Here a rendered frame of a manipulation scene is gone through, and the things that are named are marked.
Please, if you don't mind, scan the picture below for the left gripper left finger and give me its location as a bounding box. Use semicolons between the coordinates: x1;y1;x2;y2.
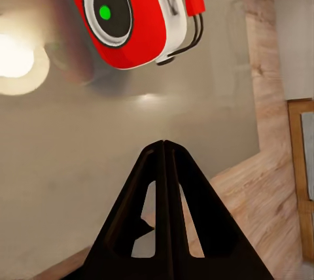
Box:
75;140;174;280

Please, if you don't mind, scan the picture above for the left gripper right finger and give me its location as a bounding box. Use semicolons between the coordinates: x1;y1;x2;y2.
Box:
164;140;274;280

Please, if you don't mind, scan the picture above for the radio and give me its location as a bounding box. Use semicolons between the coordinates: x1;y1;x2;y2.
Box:
74;0;205;69

